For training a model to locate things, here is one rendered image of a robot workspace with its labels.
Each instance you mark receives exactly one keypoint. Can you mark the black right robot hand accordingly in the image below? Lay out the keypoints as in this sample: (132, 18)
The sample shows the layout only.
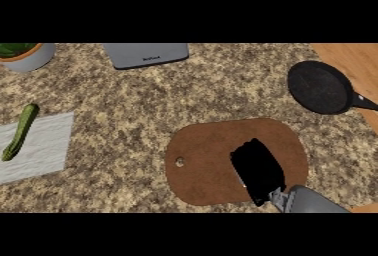
(259, 170)

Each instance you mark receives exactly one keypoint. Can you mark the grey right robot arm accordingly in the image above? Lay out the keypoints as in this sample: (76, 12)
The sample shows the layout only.
(308, 201)

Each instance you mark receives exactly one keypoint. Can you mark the brown wooden cutting board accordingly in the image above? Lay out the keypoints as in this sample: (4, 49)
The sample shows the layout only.
(208, 166)

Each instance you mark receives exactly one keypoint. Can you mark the black frying pan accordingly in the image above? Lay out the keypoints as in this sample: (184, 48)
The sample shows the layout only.
(320, 88)

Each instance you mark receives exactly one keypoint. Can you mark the pale wooden board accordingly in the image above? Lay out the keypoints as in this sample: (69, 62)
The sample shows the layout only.
(352, 66)

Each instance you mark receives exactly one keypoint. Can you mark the grey flat appliance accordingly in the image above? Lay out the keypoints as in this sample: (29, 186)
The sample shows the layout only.
(146, 54)

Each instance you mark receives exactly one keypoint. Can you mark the white cloth placemat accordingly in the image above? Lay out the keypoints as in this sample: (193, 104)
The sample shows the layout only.
(39, 150)

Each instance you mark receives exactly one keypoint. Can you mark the green cucumber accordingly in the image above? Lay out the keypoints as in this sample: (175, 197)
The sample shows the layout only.
(20, 132)

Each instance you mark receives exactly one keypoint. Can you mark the grey potted green plant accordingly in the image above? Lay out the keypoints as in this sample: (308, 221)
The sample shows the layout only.
(24, 55)

